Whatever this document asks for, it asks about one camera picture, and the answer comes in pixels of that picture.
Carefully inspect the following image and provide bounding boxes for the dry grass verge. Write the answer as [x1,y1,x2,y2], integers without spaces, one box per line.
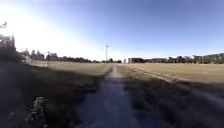
[115,62,224,128]

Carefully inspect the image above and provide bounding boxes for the distant thin pole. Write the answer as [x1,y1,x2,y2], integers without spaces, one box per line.
[105,43,109,64]

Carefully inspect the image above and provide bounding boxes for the dry grass field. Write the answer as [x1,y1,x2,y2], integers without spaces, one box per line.
[0,59,114,128]

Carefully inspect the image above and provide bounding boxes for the distant low buildings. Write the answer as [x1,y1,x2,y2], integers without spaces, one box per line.
[123,52,224,65]

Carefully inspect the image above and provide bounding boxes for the grey gravel path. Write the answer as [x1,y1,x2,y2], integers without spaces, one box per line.
[74,65,143,128]

